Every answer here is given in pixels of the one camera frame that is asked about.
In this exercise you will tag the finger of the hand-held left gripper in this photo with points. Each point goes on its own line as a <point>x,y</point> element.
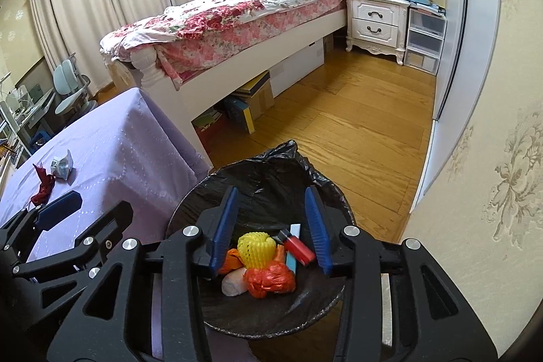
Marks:
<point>59,207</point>
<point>116,220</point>

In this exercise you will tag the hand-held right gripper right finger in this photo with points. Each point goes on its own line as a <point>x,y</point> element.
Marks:
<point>318,234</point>

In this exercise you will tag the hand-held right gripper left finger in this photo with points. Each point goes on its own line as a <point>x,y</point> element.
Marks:
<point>222,234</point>

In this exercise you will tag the teal tube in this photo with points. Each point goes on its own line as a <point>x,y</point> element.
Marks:
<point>295,230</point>

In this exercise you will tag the red lighter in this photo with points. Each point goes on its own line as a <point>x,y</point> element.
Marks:
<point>299,247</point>

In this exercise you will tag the orange rectangular block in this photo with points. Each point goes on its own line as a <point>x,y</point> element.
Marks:
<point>231,258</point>

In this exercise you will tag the orange plastic bag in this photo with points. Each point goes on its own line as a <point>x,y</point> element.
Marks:
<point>271,279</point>

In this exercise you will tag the black bag-lined trash bin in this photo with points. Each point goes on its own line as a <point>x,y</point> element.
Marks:
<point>263,179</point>

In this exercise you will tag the dark red wrapper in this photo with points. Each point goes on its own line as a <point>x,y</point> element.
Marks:
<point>42,190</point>

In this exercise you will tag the yellow foam fruit net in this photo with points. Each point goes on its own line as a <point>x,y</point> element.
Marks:
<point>254,249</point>

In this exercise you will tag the crumpled silver wrapper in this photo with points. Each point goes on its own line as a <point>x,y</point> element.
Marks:
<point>61,167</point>

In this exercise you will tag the white crumpled paper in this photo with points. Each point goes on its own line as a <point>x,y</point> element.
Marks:
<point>233,283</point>

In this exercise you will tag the purple tablecloth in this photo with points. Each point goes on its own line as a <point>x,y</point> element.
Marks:
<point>118,141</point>

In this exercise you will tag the white desk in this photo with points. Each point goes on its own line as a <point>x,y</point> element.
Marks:
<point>29,107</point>

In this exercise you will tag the red colourful flat box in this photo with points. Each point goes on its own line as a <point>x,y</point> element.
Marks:
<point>210,124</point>

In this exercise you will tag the blue box with yellow edge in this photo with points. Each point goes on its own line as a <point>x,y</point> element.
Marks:
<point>237,109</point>

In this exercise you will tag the pale green desk chair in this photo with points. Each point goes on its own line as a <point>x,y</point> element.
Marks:
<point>68,75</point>

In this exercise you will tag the brown cardboard box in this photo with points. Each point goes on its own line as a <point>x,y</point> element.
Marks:
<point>261,97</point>

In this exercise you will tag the white storage box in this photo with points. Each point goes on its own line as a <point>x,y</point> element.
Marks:
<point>297,63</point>

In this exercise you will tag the small brown box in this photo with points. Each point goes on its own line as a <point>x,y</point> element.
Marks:
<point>328,44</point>

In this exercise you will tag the clear plastic drawer unit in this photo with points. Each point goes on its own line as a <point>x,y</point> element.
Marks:
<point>424,44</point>

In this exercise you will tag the pink floral blanket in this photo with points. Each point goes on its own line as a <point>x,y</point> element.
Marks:
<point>237,10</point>

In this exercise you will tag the white nightstand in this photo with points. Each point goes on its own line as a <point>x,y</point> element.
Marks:
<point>375,12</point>

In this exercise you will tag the grey sliding wardrobe door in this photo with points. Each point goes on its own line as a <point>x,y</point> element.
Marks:
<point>471,48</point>

